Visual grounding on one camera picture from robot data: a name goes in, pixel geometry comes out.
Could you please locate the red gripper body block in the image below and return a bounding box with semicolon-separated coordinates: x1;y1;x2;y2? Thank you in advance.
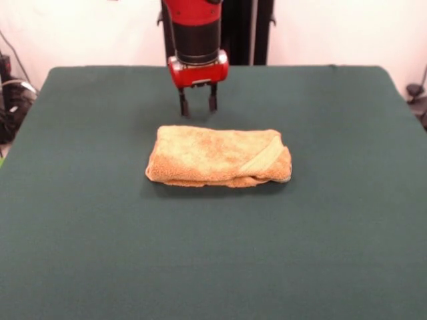
167;49;230;90

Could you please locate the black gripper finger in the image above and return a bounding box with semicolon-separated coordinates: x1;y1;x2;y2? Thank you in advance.
207;83;220;113
178;88;191;118

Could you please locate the tan terry towel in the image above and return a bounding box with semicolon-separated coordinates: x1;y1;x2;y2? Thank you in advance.
145;125;293;188

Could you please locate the dark green table cloth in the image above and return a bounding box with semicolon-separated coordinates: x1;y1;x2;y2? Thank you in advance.
0;65;427;320

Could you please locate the black stand foot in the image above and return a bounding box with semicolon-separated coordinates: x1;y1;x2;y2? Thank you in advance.
406;83;427;131

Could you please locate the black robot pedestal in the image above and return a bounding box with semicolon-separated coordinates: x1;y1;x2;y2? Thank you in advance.
220;0;278;67

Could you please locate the black equipment with cables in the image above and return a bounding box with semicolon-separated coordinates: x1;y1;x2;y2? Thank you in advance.
0;53;37;145

